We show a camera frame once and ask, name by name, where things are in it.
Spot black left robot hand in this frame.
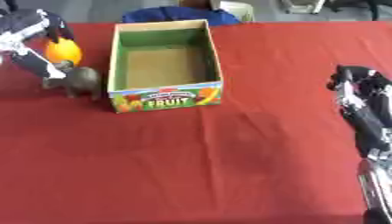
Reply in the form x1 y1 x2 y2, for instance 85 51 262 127
0 8 77 81

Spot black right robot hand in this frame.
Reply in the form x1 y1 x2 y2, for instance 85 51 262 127
325 65 392 158

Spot orange toy fruit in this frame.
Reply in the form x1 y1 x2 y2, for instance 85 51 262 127
43 38 85 67

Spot cardboard box with green inside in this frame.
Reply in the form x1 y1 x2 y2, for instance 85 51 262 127
105 18 226 114

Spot grey toy elephant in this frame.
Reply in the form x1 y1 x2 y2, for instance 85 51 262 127
41 60 104 102

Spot white tripod base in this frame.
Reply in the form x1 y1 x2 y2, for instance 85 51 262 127
278 0 328 15

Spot blue chair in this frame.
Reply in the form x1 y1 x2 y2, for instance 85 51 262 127
121 6 244 26

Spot white chair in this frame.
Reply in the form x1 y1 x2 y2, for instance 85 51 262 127
209 0 256 23

